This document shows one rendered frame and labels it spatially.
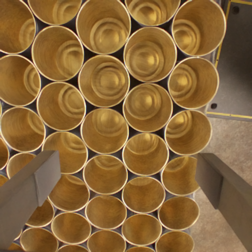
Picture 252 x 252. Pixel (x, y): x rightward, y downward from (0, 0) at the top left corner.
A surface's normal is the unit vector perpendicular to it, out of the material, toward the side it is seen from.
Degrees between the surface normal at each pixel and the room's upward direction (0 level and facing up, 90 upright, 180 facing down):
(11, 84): 90
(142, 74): 2
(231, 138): 0
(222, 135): 0
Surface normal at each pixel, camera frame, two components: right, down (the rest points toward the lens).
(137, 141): 0.00, 0.25
